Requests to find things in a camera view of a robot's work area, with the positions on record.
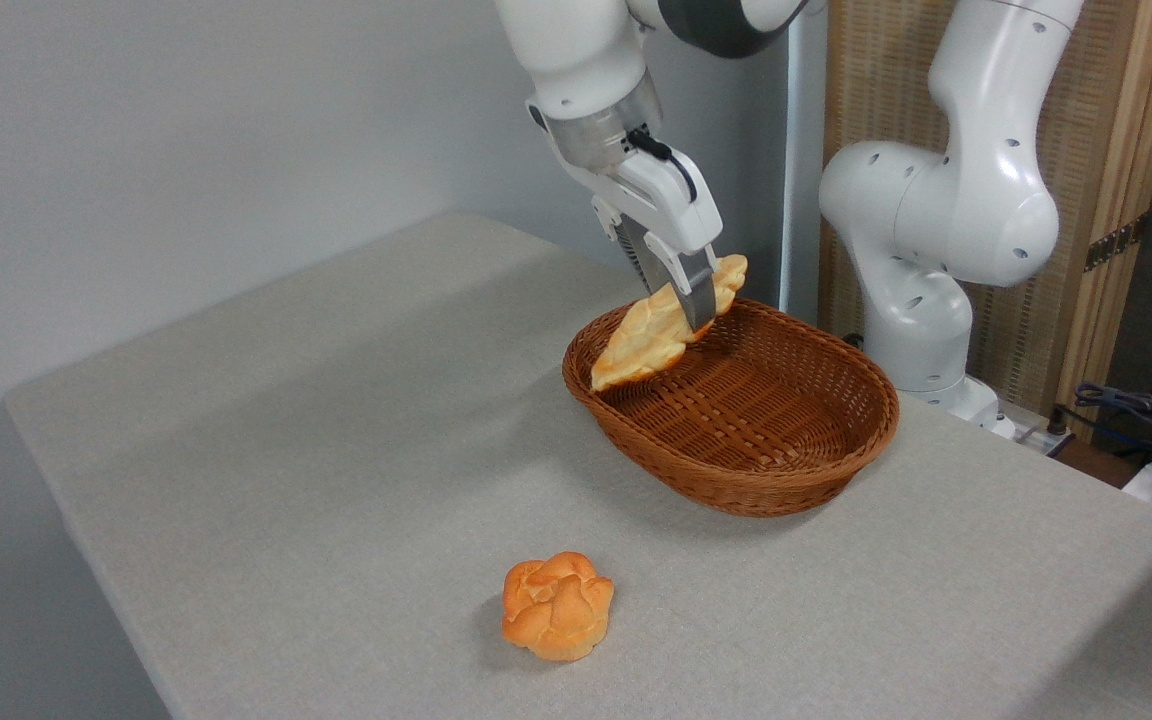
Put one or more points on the grey fabric tablecloth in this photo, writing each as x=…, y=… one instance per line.
x=336, y=430

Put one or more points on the long braided bread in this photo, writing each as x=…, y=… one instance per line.
x=646, y=340

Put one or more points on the white vertical pole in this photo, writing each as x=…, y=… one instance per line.
x=802, y=180

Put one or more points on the brown oval wicker basket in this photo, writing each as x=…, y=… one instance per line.
x=746, y=420

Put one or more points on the round knotted bread roll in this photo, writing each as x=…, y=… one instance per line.
x=556, y=608

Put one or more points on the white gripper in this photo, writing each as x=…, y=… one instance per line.
x=671, y=205

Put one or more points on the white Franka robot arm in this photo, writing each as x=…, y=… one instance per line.
x=966, y=200

